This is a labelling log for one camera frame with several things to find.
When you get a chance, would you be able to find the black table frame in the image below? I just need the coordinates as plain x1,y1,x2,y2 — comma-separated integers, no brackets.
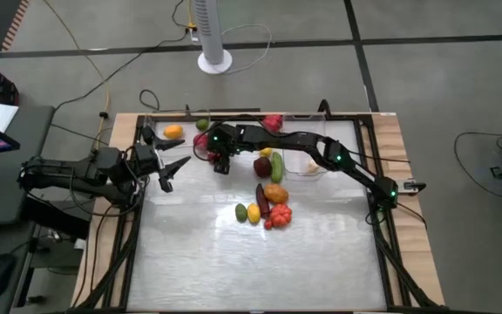
71,111,444,314

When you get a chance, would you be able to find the dark red plum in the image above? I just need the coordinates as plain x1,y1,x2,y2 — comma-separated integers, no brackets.
253,156,273,179

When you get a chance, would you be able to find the dark grey desk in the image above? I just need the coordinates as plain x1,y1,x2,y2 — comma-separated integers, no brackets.
0,93,56,226

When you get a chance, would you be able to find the yellow floor cable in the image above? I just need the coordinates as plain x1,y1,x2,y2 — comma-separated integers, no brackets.
41,0,112,145

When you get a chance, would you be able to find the white fan cable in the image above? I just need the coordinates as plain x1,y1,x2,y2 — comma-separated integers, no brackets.
214,22,274,75

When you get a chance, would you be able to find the thin black floor cable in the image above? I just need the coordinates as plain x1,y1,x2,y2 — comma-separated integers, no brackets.
453,130,502,201

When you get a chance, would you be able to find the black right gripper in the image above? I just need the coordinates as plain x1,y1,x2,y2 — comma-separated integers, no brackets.
207,123,246,176

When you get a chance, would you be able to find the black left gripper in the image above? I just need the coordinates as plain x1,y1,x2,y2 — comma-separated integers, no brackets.
132,125,192,194

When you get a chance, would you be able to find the white tower fan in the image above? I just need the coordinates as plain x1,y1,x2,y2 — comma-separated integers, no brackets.
192,0,234,75

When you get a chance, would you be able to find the green cucumber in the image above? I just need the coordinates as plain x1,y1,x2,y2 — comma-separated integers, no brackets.
270,151,285,185

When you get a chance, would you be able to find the black grey controller box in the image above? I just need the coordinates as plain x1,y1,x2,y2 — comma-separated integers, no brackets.
401,178,427,193

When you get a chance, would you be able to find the looped black cable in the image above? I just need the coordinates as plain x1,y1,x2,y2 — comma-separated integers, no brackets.
139,89,211,114

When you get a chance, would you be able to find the wooden table board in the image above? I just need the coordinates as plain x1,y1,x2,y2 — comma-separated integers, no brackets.
71,111,446,309

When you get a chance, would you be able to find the long black floor cable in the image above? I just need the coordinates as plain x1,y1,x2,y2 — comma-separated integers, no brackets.
52,32,191,113

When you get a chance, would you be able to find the dark purple eggplant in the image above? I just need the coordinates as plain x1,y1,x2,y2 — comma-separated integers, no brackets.
254,183,272,220

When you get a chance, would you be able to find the yellow orange mango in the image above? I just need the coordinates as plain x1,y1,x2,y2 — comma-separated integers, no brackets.
163,124,185,140

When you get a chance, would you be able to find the red apple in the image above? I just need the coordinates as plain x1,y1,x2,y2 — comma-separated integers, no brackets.
192,133,211,152

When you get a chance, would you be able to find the large red ribbed tomato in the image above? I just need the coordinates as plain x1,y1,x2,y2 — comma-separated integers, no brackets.
269,202,294,229

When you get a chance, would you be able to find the clear plastic basket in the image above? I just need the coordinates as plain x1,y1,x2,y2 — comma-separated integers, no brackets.
282,112,329,181
143,112,212,152

